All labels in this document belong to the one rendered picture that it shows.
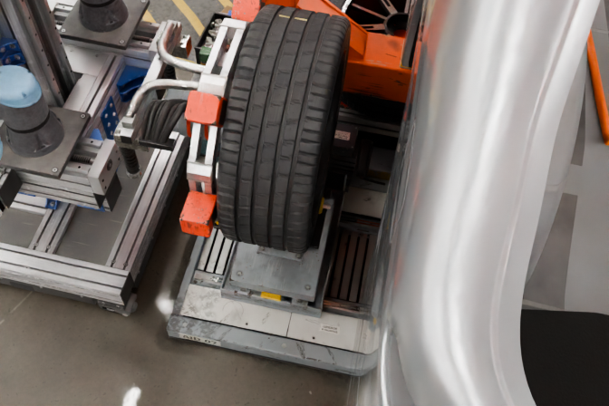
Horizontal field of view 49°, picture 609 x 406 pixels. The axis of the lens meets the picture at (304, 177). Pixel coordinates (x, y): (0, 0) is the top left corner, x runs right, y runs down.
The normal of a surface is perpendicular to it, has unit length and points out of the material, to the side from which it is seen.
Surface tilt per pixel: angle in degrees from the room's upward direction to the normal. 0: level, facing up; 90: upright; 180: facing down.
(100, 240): 0
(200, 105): 35
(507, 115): 23
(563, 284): 14
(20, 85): 8
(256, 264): 0
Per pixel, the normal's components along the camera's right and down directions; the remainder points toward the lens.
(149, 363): 0.04, -0.56
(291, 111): -0.06, -0.07
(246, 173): -0.15, 0.40
